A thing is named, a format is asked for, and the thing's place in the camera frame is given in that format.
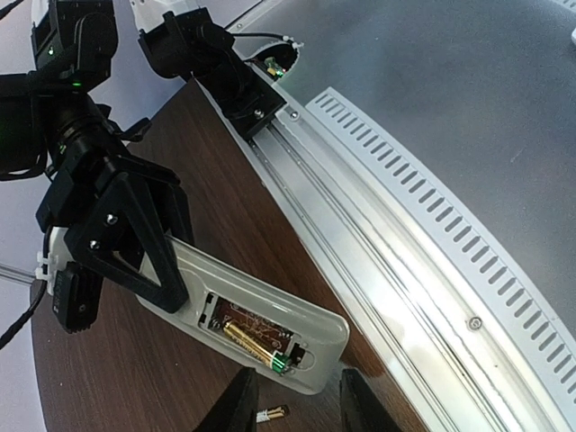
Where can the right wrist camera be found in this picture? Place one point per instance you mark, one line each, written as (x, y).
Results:
(75, 290)

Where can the aluminium front rail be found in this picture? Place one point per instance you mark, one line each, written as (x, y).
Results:
(441, 343)

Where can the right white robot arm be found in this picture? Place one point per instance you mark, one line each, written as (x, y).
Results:
(43, 109)

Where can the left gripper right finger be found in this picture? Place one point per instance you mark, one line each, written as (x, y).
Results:
(360, 408)

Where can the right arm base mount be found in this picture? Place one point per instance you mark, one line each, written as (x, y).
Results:
(245, 99)

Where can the white remote control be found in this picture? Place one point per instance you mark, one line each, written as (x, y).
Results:
(312, 337)

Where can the white slotted cable duct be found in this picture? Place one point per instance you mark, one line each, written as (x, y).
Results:
(497, 278)

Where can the gold aaa battery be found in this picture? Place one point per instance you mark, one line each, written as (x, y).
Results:
(270, 414)
(272, 359)

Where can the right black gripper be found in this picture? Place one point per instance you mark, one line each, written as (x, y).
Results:
(119, 210)

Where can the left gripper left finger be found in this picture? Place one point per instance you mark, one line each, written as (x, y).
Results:
(236, 408)

